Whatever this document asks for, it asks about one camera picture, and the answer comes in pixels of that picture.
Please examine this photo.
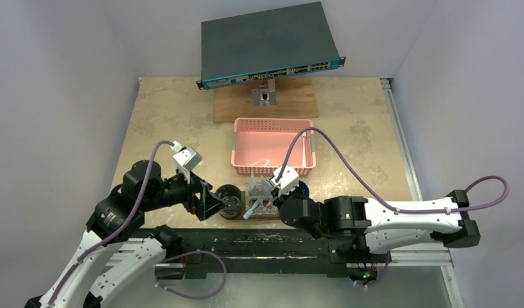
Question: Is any oval wooden tray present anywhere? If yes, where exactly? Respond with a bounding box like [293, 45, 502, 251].
[218, 191, 279, 220]

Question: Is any clear acrylic holder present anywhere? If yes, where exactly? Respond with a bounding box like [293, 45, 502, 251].
[243, 184, 278, 220]

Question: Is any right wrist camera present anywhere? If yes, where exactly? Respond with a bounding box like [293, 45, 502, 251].
[269, 165, 299, 199]

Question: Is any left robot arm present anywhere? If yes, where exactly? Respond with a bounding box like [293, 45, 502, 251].
[26, 160, 227, 307]

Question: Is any black base frame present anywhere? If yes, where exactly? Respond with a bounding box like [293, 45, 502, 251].
[136, 228, 416, 279]

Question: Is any pink plastic basket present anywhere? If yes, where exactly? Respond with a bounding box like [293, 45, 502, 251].
[231, 117, 316, 176]

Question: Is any metal stand bracket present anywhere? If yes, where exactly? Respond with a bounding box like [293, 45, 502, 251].
[252, 80, 277, 107]

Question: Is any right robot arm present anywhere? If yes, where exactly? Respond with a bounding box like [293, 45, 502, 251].
[274, 190, 481, 261]

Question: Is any blue cup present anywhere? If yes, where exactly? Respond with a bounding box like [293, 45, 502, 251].
[295, 180, 310, 198]

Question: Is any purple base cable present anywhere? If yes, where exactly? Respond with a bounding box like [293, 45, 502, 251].
[153, 250, 227, 301]
[351, 253, 392, 290]

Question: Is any light blue toothbrush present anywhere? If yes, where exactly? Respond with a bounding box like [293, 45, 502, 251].
[243, 198, 263, 220]

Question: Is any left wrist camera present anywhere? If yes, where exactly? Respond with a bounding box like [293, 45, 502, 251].
[170, 141, 202, 184]

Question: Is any network switch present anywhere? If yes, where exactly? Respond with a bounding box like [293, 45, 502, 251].
[196, 1, 345, 90]

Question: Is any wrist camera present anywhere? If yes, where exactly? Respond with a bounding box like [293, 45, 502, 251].
[269, 165, 299, 199]
[170, 141, 202, 184]

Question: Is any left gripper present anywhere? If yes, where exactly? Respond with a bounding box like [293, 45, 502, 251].
[142, 164, 228, 218]

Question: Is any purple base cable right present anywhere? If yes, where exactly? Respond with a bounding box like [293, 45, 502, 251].
[351, 253, 392, 290]

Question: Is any wooden base board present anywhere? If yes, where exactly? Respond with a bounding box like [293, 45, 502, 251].
[213, 77, 319, 123]

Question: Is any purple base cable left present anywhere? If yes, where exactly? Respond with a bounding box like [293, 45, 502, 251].
[153, 250, 227, 301]

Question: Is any dark green cup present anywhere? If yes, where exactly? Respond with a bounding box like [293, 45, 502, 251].
[215, 184, 244, 219]

